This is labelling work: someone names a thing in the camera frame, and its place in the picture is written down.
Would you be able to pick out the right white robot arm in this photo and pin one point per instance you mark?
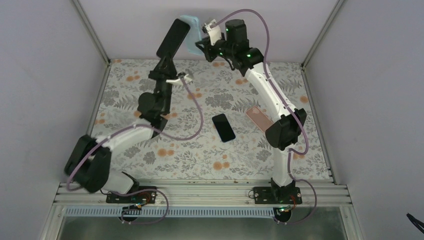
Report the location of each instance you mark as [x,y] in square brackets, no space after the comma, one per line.
[287,120]

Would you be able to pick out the right aluminium corner post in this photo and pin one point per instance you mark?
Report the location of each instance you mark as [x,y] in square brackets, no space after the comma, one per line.
[331,17]

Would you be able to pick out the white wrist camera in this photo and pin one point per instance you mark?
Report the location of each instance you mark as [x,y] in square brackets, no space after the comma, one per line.
[181,78]
[213,30]

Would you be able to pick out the black object at edge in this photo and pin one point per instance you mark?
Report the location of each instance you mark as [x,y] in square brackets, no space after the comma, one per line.
[416,222]

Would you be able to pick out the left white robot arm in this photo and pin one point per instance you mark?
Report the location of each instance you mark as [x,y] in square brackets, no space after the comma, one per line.
[90,161]

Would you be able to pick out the floral patterned table mat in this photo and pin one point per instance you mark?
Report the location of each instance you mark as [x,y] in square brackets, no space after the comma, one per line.
[218,90]

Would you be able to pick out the slotted grey cable duct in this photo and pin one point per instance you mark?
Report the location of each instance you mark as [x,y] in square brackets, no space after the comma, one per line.
[171,212]

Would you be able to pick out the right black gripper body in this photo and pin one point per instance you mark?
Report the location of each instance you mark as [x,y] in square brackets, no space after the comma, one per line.
[230,49]

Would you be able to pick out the left aluminium corner post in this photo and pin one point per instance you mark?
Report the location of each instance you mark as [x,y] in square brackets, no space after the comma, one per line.
[91,31]

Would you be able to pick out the light blue phone case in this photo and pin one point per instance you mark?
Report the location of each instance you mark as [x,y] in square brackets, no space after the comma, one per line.
[194,35]

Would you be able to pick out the pink phone case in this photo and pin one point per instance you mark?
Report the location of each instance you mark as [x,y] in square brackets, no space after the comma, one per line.
[259,118]

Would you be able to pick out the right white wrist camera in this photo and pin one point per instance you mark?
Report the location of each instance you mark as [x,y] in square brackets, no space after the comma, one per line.
[213,30]

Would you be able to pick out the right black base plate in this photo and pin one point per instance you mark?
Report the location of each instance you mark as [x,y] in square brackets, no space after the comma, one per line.
[264,195]

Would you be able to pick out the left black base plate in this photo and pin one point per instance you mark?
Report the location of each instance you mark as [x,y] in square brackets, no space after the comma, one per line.
[141,195]

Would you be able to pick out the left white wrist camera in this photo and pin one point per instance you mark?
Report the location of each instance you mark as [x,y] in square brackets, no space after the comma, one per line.
[181,78]

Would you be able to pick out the aluminium corner post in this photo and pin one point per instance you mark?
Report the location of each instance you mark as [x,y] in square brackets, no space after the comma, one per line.
[91,31]
[331,17]

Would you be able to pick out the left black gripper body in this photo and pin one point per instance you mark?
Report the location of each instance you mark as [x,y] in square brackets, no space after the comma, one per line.
[166,100]

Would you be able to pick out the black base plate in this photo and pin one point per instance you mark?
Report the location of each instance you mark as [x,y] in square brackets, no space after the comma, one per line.
[264,195]
[141,195]

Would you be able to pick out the aluminium mounting rail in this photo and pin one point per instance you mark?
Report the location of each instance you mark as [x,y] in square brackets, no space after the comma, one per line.
[214,193]

